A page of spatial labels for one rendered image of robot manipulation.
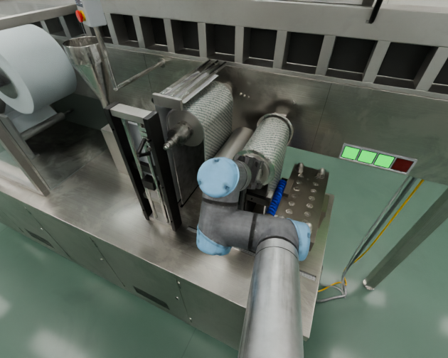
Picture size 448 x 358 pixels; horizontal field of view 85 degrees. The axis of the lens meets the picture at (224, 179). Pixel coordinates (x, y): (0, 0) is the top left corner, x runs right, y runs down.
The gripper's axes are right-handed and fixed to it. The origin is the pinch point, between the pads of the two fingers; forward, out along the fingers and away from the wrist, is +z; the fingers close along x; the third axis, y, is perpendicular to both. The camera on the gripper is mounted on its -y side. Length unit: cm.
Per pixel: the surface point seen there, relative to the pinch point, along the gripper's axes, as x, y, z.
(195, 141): 22.9, 7.4, -0.1
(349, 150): -28.1, 19.9, 30.1
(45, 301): 125, -127, 41
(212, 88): 24.4, 27.6, 6.2
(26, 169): 97, -24, -3
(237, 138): 13.5, 13.1, 15.7
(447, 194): -76, 14, 59
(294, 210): -15.3, -8.2, 22.0
